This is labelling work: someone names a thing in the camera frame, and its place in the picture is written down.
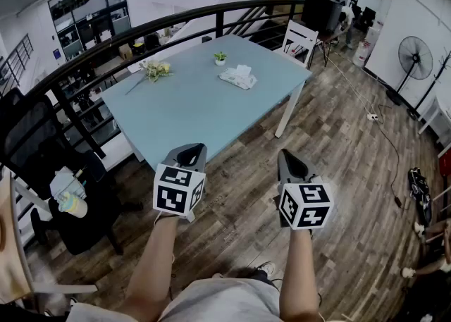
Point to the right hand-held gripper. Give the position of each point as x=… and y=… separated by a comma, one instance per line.
x=306, y=204

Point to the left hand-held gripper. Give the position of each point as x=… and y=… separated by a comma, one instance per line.
x=172, y=190

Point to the white tissue pack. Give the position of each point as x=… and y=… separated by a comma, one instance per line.
x=239, y=81

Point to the person's left forearm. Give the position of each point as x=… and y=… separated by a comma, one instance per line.
x=155, y=253

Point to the person's right forearm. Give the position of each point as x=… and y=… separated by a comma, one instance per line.
x=299, y=271

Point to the white table leg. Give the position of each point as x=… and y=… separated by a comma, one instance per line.
x=290, y=109

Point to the yellow flower bouquet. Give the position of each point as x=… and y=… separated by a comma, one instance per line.
x=156, y=70

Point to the white power strip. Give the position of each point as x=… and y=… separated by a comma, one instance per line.
x=372, y=116

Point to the person's right shoe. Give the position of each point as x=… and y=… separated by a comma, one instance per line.
x=268, y=268

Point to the small potted green plant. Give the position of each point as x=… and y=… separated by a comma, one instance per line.
x=220, y=58

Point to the pale baby bottle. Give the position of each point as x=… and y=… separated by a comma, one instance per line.
x=74, y=206

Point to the light blue cloth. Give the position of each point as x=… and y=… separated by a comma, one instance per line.
x=67, y=181

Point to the black bag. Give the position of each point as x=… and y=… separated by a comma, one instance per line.
x=419, y=190

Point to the white folding chair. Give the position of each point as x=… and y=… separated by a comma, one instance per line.
x=299, y=37

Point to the white cylinder red label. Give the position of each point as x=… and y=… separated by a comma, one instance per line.
x=373, y=37
x=361, y=54

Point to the person's grey shirt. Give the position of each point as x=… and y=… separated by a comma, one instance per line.
x=218, y=303

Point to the black cabinet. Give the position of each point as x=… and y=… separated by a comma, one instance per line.
x=321, y=12

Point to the black office chair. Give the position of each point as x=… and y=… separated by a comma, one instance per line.
x=31, y=130

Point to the black standing fan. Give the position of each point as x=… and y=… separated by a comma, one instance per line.
x=415, y=58

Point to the black framed glass partition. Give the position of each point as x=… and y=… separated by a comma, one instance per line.
x=88, y=14

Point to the thin black metal railing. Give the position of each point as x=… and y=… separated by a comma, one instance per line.
x=26, y=46

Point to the wooden desk white legs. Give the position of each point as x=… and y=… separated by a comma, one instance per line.
x=8, y=260

